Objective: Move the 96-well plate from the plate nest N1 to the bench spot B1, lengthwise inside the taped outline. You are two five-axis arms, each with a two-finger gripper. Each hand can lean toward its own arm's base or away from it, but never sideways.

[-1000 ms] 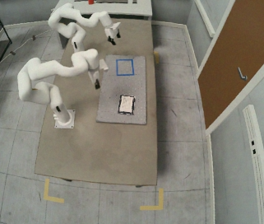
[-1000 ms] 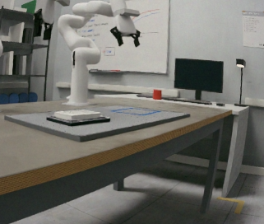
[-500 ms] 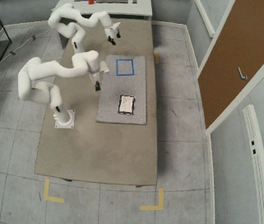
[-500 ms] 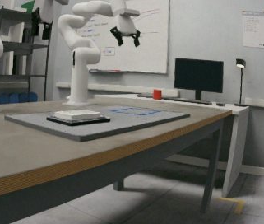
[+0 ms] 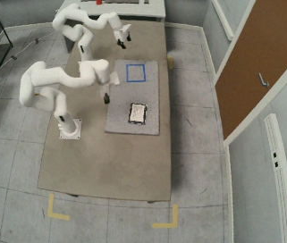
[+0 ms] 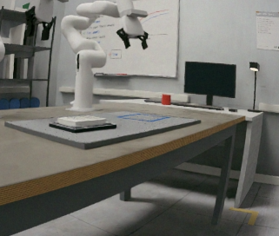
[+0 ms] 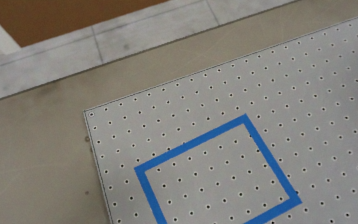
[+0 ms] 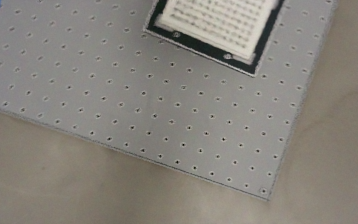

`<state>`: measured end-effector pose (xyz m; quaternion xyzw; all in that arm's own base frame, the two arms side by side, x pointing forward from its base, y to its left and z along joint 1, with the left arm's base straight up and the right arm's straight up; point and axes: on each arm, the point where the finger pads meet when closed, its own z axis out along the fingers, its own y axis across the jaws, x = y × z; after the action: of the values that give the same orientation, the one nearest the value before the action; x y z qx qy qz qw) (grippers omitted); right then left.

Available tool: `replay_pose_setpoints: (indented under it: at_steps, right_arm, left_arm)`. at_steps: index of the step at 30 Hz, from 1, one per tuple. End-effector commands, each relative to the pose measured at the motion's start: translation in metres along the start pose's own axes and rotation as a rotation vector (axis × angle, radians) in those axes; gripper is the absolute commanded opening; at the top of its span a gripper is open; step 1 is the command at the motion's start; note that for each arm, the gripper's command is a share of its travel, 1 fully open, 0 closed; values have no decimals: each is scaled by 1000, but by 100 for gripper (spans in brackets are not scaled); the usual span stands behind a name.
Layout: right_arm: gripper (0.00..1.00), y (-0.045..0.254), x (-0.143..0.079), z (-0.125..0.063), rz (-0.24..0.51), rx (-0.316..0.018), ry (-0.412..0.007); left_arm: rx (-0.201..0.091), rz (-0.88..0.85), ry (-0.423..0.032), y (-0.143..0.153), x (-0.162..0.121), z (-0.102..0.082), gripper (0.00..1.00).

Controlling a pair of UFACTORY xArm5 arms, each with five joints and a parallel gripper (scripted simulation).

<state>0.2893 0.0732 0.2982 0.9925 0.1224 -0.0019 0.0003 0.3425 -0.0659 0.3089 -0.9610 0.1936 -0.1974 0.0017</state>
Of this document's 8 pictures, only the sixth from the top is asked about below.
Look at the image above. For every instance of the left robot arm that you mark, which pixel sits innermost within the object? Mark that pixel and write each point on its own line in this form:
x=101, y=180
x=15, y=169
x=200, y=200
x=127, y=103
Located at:
x=95, y=57

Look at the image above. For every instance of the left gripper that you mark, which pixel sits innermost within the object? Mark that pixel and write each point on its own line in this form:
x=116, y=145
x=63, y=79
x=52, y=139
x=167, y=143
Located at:
x=132, y=29

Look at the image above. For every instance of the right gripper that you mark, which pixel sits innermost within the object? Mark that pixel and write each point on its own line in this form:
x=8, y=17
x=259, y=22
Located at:
x=43, y=14

